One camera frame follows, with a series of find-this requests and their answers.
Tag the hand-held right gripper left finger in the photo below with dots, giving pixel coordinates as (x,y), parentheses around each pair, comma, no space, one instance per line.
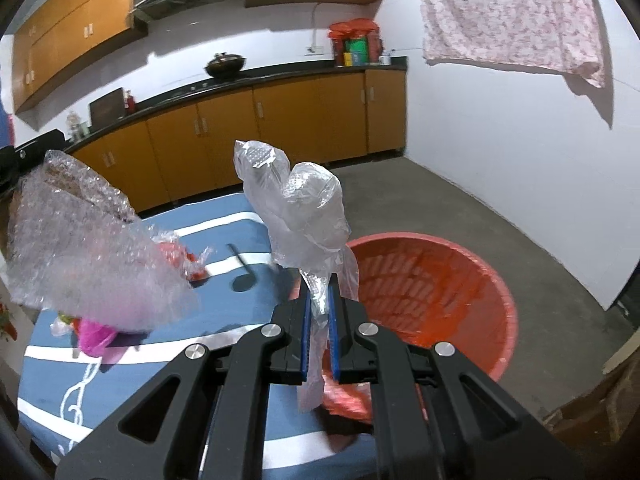
(306,350)

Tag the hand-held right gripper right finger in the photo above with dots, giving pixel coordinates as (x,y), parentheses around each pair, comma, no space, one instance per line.
(334,350)

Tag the bubble wrap sheet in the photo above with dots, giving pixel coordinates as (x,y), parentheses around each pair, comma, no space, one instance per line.
(85,250)

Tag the red plastic basin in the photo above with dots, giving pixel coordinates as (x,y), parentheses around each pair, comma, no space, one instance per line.
(450,310)

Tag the clear plastic bag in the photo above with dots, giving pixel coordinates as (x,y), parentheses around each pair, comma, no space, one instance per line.
(305,210)

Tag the red plastic bag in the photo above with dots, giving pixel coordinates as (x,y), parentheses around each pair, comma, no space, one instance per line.
(177,257)

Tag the glass jar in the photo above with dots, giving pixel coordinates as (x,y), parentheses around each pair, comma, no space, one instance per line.
(76,127)

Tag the brown cutting board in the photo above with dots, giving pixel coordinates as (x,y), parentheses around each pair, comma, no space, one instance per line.
(106,106)

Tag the small red bottle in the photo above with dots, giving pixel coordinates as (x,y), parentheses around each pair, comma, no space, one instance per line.
(129,103)

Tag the blue white striped blanket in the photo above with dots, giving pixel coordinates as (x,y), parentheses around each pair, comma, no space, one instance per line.
(220,240)

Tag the small white plastic bag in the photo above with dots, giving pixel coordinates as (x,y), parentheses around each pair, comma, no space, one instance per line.
(61,325)

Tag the pink plastic bag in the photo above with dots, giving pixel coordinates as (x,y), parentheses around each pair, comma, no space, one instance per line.
(95,337)

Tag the black wok with lid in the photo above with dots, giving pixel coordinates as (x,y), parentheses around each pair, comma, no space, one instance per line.
(225,66)

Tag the wooden base cabinets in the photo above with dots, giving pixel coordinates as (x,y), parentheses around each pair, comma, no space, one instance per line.
(290,120)

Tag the brown cardboard box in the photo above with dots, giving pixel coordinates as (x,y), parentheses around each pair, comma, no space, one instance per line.
(600,400)

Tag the red bag with boxes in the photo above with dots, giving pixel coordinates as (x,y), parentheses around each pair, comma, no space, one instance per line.
(355,40)

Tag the pink floral hanging cloth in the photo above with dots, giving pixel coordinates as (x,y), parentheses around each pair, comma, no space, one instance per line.
(505,10)

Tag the long wooden wall cabinet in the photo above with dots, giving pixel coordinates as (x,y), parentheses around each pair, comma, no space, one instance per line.
(75,25)

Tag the white wall outlet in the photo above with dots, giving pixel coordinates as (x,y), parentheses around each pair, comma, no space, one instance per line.
(313,50)

